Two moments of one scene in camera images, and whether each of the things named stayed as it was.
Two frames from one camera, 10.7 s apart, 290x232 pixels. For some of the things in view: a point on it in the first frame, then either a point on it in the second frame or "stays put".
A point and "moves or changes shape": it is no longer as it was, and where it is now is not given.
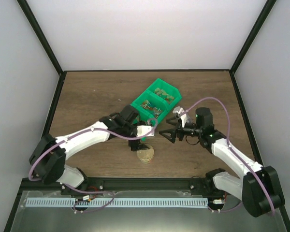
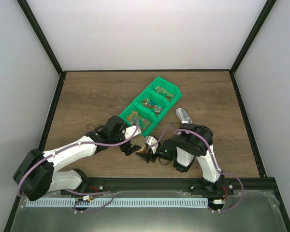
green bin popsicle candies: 166,93 stays put
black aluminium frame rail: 195,185 stays put
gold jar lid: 145,154 moves or changes shape
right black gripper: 173,132 → 147,156
